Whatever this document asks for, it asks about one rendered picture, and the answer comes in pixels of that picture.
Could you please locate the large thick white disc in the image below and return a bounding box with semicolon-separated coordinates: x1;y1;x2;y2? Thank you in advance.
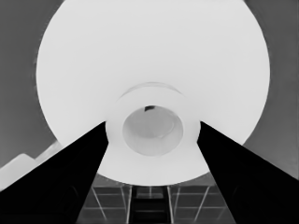
35;0;272;188

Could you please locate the small white T-shaped piece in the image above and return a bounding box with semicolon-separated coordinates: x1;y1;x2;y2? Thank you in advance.
0;141;64;191

